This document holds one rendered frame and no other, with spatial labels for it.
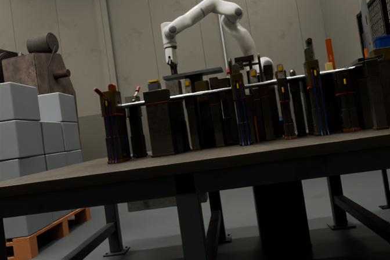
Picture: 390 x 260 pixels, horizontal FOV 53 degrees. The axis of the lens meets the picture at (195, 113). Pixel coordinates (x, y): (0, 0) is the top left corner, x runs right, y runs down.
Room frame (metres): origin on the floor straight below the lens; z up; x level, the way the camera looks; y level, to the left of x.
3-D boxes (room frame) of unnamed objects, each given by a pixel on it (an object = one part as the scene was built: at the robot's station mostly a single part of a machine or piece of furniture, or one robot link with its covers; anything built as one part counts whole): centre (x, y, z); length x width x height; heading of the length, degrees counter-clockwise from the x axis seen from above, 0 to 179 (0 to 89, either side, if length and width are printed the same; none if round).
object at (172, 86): (2.33, 0.10, 0.90); 0.13 x 0.08 x 0.41; 170
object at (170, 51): (2.47, 0.09, 1.29); 0.10 x 0.07 x 0.11; 163
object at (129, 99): (2.37, 0.36, 0.88); 0.12 x 0.07 x 0.36; 170
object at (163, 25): (2.47, 0.09, 1.44); 0.09 x 0.08 x 0.13; 16
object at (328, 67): (2.13, -0.75, 0.88); 0.04 x 0.04 x 0.37; 80
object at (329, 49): (2.16, -0.78, 0.95); 0.03 x 0.01 x 0.50; 80
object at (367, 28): (1.96, -0.91, 1.17); 0.12 x 0.01 x 0.34; 170
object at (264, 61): (2.61, -0.48, 1.10); 0.19 x 0.12 x 0.24; 16
